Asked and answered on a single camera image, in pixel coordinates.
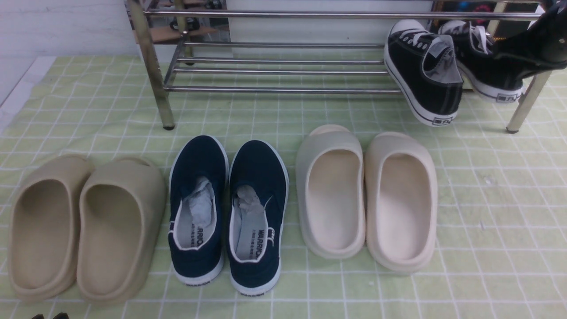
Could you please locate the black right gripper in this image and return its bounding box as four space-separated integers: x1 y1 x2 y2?
495 2 567 79

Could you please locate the black canvas sneaker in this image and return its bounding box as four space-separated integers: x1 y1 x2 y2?
438 20 523 104
384 19 464 127

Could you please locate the navy slip-on shoe right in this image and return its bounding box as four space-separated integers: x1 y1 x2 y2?
225 140 289 296

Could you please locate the navy slip-on shoe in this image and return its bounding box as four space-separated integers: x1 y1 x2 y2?
168 135 229 286
225 140 289 296

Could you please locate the navy slip-on shoe left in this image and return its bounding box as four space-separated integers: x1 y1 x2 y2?
168 135 229 286

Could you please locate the metal shoe rack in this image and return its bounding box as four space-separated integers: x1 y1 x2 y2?
127 0 552 133

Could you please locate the green checkered cloth mat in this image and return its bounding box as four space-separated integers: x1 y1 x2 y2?
1 56 566 319

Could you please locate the cream slipper right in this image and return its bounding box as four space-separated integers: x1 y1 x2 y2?
364 132 438 273

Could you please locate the cream slipper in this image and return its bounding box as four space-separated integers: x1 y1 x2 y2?
364 132 438 273
295 124 366 259

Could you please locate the cream slipper left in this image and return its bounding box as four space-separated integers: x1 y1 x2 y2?
295 124 366 259

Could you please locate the tan slipper right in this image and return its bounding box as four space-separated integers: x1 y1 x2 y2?
77 157 167 304

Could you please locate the tan slipper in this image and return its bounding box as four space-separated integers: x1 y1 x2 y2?
8 154 94 302
77 157 167 304

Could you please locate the tan slipper left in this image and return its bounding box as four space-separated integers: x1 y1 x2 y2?
8 154 94 302

